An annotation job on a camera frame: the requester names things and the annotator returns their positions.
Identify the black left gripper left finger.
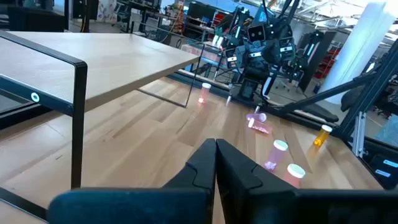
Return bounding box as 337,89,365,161
47,138,217,224

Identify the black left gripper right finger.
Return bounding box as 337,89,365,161
216,138,398,224

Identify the pink medicine bottle white cap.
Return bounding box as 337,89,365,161
282,163,307,189
198,82,212,105
248,118,274,135

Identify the orange medicine bottle white cap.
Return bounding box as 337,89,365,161
313,124,333,147

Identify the red storage bin rack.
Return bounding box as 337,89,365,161
313,46,341,80

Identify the black office chair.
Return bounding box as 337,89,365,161
298,86,364,124

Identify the white round pillar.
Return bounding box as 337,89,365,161
318,0,398,105

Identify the black box with blue labels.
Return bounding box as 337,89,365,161
363,136,398,190

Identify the black cabinet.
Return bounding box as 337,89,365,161
0,0,70,32

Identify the black aluminium rig frame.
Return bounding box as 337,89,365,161
0,39,398,190

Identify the silver metal bracket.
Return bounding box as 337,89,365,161
353,111,367,158

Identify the wooden shelf with black frame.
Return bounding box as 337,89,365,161
0,30,206,222

